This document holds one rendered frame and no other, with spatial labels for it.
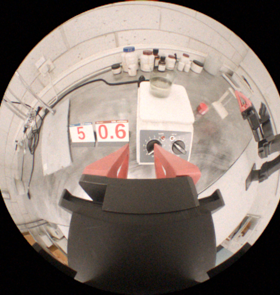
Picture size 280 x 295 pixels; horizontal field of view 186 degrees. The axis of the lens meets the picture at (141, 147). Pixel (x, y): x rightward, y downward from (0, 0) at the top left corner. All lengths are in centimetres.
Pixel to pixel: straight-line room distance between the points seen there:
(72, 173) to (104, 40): 57
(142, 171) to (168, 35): 69
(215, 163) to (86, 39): 72
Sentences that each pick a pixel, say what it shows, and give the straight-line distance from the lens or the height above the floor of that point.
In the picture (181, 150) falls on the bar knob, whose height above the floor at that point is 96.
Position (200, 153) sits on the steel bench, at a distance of 31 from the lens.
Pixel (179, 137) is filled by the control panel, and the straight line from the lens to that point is 22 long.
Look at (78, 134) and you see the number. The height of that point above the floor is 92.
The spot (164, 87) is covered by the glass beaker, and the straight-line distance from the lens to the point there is 19.
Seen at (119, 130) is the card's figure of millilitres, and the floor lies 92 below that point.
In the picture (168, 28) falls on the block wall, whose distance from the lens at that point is 65.
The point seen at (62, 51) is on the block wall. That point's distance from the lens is 57.
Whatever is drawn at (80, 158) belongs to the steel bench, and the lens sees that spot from 31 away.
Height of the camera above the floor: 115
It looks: 77 degrees down
